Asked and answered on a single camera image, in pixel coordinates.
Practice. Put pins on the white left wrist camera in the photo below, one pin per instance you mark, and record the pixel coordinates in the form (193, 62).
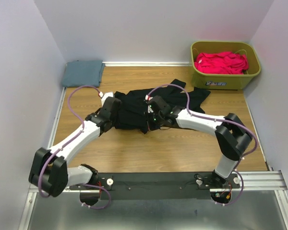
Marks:
(104, 96)

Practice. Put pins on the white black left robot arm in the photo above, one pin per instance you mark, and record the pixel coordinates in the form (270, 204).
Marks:
(50, 172)

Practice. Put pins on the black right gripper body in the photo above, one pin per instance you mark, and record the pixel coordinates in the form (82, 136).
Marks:
(155, 120)

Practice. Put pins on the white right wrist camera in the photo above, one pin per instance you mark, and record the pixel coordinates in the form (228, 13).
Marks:
(151, 104)

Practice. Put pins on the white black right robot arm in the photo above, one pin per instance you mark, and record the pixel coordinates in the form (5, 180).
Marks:
(229, 131)

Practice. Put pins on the olive green plastic bin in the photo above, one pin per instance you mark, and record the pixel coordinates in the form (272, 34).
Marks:
(220, 81)

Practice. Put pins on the aluminium frame rail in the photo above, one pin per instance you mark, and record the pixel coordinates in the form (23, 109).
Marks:
(260, 202)

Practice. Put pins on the pink t-shirt in bin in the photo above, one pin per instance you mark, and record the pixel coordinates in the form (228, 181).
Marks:
(226, 63)

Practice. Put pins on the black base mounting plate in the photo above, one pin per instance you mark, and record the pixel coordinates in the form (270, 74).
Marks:
(165, 185)

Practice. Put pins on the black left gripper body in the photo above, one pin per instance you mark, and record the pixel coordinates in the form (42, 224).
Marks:
(114, 117)

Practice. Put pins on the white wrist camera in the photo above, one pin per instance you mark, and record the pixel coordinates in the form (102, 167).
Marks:
(151, 104)
(104, 96)

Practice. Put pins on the folded blue-grey t-shirt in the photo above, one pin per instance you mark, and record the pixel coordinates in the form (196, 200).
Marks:
(80, 72)

